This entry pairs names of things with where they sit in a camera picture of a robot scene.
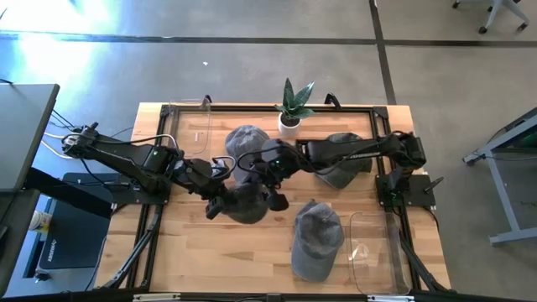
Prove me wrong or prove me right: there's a silver frame bracket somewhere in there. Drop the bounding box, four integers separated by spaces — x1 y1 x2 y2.
133 293 181 302
368 294 415 302

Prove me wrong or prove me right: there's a white paper cup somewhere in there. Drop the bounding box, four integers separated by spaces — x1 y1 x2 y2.
29 209 54 234

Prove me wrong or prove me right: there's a dark grey desk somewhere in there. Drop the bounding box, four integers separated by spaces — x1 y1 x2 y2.
0 188 41 294

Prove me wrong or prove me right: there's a white plant pot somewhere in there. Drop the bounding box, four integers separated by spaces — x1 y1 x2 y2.
277 112 302 138

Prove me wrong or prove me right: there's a grey washed baseball cap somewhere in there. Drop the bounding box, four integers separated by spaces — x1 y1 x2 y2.
220 182 272 226
312 132 374 190
290 200 345 283
224 124 272 185

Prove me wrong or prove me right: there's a grey metal table frame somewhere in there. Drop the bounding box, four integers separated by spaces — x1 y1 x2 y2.
462 107 537 247

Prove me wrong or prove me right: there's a white floor cable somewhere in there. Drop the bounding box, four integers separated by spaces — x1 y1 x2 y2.
40 132 76 160

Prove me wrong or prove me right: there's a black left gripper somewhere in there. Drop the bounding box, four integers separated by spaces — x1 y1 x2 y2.
178 155 238 221

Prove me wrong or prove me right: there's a black desk leg beam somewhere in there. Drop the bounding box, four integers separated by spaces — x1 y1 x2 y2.
23 167 114 219

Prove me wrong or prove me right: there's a green snake plant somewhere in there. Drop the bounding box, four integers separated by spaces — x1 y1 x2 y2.
274 77 315 121

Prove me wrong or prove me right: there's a grey office chair base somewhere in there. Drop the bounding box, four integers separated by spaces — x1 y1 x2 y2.
451 0 530 34

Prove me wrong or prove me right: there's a black clamp lever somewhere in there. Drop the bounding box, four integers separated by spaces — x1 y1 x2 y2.
423 175 445 195

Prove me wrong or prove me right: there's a black aluminium table frame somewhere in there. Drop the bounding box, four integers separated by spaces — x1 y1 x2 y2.
100 102 452 294

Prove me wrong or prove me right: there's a clear plastic bin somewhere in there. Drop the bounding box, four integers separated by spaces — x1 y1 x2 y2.
347 211 412 294
167 98 211 155

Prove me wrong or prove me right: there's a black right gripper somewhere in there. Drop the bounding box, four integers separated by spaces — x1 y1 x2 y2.
241 161 290 213

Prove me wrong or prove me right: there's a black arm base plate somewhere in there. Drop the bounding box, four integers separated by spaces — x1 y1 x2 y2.
375 174 437 209
109 174 173 206

